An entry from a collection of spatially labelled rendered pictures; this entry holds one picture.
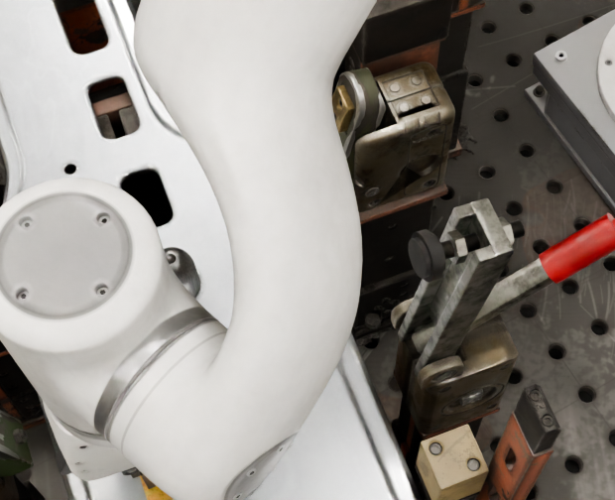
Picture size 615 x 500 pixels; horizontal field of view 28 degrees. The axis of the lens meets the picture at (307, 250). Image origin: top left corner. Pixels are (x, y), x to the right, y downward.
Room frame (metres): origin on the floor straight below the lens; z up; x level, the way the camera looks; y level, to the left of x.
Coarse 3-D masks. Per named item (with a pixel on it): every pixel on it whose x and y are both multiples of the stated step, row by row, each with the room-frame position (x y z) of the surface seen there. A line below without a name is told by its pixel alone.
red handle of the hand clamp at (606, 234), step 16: (592, 224) 0.33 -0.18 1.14; (608, 224) 0.32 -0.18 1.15; (576, 240) 0.32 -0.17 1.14; (592, 240) 0.32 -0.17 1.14; (608, 240) 0.31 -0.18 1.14; (544, 256) 0.32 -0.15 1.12; (560, 256) 0.31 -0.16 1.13; (576, 256) 0.31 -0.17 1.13; (592, 256) 0.31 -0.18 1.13; (528, 272) 0.31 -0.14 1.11; (544, 272) 0.31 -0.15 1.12; (560, 272) 0.30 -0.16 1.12; (576, 272) 0.31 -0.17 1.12; (496, 288) 0.31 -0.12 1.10; (512, 288) 0.30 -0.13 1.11; (528, 288) 0.30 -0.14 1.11; (496, 304) 0.30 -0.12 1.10; (512, 304) 0.30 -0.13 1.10; (480, 320) 0.29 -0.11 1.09; (416, 336) 0.29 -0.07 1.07
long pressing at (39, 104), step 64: (0, 0) 0.63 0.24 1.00; (128, 0) 0.62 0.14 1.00; (0, 64) 0.56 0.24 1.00; (64, 64) 0.56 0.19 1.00; (128, 64) 0.56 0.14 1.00; (0, 128) 0.51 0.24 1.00; (64, 128) 0.50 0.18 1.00; (192, 192) 0.44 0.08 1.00; (192, 256) 0.39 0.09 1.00; (320, 448) 0.23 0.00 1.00; (384, 448) 0.23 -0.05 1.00
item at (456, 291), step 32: (448, 224) 0.30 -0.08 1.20; (480, 224) 0.30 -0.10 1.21; (512, 224) 0.30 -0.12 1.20; (416, 256) 0.28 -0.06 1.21; (448, 256) 0.28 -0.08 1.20; (480, 256) 0.28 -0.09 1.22; (448, 288) 0.29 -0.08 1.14; (480, 288) 0.28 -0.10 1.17; (416, 320) 0.29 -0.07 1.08; (448, 320) 0.27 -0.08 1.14; (448, 352) 0.27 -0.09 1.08
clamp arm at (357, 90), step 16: (352, 80) 0.46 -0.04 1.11; (368, 80) 0.46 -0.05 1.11; (336, 96) 0.46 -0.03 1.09; (352, 96) 0.45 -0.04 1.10; (368, 96) 0.45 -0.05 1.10; (336, 112) 0.45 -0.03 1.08; (352, 112) 0.45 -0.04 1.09; (368, 112) 0.44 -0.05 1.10; (384, 112) 0.45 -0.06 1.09; (352, 128) 0.44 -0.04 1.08; (368, 128) 0.44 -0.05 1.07; (352, 144) 0.44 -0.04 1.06; (352, 160) 0.44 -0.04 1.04; (352, 176) 0.44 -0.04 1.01
